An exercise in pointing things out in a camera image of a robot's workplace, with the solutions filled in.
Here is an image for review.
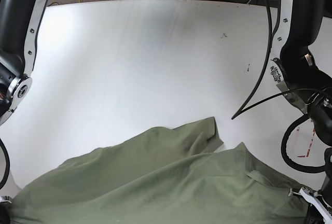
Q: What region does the green T-shirt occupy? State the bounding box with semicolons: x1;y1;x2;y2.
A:
5;117;308;223

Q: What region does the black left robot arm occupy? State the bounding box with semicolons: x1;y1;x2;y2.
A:
263;0;331;179

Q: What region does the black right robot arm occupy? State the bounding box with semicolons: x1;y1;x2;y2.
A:
1;0;48;123

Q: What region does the red tape rectangle marking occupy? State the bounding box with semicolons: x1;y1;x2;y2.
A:
293;119;316;158

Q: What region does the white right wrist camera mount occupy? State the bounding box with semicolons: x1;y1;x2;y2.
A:
0;196;12;204

